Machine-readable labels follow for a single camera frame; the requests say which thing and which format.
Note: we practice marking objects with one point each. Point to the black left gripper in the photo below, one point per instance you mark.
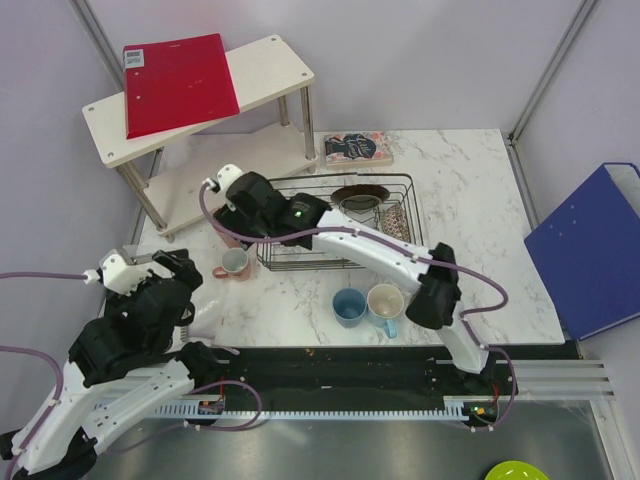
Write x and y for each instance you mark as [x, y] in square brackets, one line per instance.
[182, 267]

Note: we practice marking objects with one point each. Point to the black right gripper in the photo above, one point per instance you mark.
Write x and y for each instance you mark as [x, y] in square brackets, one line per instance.
[230, 220]

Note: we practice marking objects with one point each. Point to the pink patterned ceramic mug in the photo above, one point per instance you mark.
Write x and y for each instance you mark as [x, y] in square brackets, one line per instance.
[235, 265]

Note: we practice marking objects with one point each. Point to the dark brown plate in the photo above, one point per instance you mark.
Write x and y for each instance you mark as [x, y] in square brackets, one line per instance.
[360, 197]

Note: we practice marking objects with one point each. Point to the small blue cup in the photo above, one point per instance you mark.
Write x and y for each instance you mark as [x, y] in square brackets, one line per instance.
[349, 307]

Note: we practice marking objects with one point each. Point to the brown patterned ceramic bowl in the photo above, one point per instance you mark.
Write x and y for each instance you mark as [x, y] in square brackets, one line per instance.
[394, 223]

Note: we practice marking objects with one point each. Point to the light blue ceramic mug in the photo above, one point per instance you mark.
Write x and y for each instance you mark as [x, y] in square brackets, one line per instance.
[385, 305]

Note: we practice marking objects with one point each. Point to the tall pink plastic cup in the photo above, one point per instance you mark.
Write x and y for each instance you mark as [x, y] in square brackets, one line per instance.
[229, 241]

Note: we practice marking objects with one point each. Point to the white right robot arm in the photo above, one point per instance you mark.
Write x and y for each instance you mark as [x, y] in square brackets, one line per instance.
[431, 283]

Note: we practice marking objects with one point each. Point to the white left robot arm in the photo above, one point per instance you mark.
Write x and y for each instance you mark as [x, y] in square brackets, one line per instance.
[121, 366]

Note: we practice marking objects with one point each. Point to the white two-tier shelf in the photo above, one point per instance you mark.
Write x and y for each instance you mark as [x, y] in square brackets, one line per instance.
[165, 170]

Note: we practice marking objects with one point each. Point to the paperback book with dark cover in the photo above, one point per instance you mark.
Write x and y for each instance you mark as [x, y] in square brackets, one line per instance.
[354, 150]

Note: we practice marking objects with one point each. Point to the red folder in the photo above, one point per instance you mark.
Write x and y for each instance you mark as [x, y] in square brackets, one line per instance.
[176, 83]

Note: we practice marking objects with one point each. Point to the green plastic bowl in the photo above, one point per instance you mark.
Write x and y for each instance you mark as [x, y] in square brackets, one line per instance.
[515, 470]

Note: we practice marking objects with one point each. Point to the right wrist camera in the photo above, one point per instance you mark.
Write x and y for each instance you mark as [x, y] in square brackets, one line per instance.
[223, 179]

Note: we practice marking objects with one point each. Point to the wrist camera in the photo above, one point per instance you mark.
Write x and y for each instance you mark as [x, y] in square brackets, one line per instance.
[223, 179]
[118, 273]

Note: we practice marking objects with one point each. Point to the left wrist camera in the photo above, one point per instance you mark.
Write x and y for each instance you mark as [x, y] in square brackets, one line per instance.
[118, 273]

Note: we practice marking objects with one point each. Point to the white slotted cable duct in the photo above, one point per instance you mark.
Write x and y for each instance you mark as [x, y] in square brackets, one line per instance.
[201, 410]

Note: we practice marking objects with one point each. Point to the black wire dish rack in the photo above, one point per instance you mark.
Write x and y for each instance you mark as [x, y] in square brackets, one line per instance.
[277, 257]

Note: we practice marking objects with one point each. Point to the blue ring binder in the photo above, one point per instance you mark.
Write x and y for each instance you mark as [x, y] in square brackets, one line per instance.
[587, 252]

